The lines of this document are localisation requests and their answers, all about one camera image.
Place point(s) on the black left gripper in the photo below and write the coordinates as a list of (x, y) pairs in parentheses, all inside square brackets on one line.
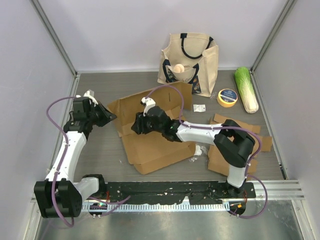
[(110, 116)]

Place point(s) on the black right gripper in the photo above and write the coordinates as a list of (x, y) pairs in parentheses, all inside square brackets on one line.
[(139, 127)]

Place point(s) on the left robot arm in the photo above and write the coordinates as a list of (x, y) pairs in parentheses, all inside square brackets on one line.
[(58, 196)]

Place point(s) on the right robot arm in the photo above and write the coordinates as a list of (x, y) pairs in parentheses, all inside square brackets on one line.
[(183, 131)]

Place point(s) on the small flat cardboard box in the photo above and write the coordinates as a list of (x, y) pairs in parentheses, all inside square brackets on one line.
[(234, 150)]

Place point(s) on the plastic bag of white discs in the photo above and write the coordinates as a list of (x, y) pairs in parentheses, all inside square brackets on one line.
[(200, 150)]

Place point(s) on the small white packet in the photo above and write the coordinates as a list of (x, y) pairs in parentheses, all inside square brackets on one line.
[(199, 108)]

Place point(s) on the wooden ball in bag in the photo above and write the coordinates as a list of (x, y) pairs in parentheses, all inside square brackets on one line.
[(178, 68)]

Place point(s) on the beige canvas tote bag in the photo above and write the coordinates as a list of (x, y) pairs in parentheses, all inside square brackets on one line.
[(199, 54)]

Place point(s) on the yellow tape roll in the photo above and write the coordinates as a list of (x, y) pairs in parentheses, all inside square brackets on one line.
[(227, 98)]

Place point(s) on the green plush cabbage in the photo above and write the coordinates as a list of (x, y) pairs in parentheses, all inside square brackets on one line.
[(245, 89)]

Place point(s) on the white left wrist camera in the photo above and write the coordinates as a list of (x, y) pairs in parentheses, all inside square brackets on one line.
[(88, 96)]

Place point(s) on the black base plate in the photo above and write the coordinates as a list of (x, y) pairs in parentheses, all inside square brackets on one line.
[(174, 192)]

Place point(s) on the white slotted cable duct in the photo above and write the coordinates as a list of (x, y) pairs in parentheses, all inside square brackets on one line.
[(185, 206)]

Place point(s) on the left aluminium frame post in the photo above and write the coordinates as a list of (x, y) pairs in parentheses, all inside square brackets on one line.
[(53, 35)]

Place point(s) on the aluminium frame post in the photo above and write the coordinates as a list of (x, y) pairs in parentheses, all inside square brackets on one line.
[(284, 13), (53, 35)]

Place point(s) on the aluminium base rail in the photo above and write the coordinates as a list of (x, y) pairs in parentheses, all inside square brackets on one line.
[(274, 189)]

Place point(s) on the right aluminium frame post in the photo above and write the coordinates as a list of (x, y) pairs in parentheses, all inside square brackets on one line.
[(284, 13)]

